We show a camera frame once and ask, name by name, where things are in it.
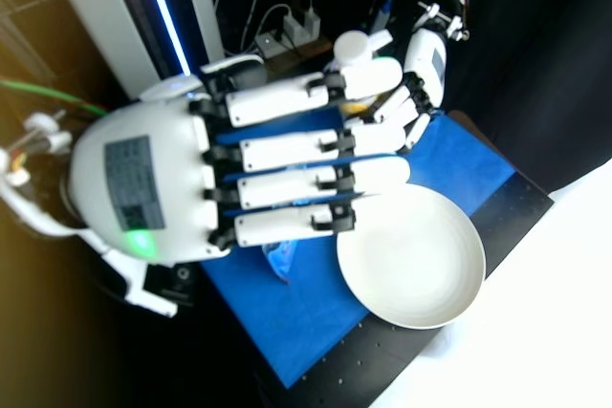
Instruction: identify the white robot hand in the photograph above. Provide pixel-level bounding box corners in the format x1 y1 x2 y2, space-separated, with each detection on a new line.
68 54 412 266
343 28 449 151

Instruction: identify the orange vitamin drink bottle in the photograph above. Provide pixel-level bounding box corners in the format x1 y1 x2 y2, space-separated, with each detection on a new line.
324 31 383 118

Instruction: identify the small blue plastic object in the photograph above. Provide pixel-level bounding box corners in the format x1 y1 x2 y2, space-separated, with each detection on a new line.
260 239 300 285

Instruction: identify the white round plate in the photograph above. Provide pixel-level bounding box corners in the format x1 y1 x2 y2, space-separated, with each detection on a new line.
336 183 488 332

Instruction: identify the white charger plug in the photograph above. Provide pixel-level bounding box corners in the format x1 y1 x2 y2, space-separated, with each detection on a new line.
281 5 322 42

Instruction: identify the white power strip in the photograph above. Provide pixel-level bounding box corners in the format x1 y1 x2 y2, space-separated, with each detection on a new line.
254 25 312 59

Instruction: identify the white column with blue light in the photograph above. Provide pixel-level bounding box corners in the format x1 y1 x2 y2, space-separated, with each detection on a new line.
40 0 226 98

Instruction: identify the blue cloth bag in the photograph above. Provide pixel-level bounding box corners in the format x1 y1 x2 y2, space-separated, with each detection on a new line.
199 104 517 389

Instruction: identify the green cable bundle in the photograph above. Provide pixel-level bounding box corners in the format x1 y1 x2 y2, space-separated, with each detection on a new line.
0 75 109 118

